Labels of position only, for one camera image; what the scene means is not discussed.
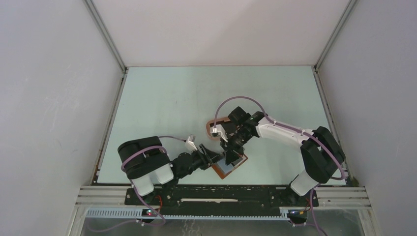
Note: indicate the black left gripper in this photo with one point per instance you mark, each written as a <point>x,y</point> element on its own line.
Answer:
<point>208,157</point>

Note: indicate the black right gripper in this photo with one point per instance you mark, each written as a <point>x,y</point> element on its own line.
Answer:
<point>229,149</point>

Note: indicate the brown leather card holder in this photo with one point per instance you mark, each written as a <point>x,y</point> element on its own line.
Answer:
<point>223,170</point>

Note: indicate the pink oval plastic tray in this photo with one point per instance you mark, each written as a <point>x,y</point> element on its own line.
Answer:
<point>225,121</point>

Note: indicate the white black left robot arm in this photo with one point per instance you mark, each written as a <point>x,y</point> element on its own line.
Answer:
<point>146,162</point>

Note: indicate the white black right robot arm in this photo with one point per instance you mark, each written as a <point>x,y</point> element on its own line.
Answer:
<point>321,154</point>

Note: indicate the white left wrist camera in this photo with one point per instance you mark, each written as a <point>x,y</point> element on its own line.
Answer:
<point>190,143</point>

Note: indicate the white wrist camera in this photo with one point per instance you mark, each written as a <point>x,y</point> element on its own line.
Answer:
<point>190,143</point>
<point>218,131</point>

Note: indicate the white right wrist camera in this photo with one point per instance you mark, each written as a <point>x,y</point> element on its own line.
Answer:
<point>218,131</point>

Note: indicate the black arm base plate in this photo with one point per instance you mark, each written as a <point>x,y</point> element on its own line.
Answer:
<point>222,200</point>

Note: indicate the aluminium frame rail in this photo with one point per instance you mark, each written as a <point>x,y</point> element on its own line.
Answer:
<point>108,201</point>

